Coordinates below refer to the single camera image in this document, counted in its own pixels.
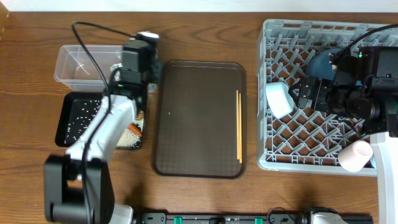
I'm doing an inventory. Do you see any light blue large bowl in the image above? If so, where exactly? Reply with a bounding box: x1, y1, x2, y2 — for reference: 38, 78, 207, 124
265, 82, 294, 119

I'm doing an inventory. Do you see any dark blue plate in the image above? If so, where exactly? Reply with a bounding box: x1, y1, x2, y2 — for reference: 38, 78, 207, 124
305, 49, 340, 80

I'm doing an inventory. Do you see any white tissue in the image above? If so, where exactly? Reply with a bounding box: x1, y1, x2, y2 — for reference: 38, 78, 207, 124
110, 63, 123, 72

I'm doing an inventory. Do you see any wooden chopstick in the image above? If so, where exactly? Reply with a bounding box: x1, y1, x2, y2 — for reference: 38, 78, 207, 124
236, 90, 241, 163
238, 93, 243, 164

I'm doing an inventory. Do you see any orange carrot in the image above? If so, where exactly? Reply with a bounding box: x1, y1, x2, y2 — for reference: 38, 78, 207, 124
127, 124, 142, 137

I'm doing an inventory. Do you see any pink cup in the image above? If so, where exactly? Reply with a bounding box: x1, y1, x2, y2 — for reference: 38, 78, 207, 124
338, 140, 373, 172

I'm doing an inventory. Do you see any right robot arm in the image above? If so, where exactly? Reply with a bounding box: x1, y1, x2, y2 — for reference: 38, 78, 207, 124
289, 47, 397, 223

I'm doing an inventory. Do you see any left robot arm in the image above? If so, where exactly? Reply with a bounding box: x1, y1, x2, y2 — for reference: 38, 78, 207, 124
44, 35, 162, 223

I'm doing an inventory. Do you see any grey dishwasher rack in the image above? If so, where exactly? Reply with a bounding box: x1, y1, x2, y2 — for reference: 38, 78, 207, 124
257, 19, 397, 175

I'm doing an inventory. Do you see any black waste tray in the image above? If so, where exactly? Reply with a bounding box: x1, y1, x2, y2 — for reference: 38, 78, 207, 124
55, 92, 144, 150

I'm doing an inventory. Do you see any brown serving tray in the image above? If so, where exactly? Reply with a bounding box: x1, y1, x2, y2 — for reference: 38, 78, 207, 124
152, 60, 246, 179

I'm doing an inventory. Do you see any white rice pile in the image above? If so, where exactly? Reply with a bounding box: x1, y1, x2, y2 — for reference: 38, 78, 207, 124
67, 99, 144, 149

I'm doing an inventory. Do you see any clear plastic bin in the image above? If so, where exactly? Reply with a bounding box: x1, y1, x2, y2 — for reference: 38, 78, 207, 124
54, 45, 123, 92

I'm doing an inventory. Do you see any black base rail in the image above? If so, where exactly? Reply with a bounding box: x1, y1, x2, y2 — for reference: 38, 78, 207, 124
132, 207, 374, 224

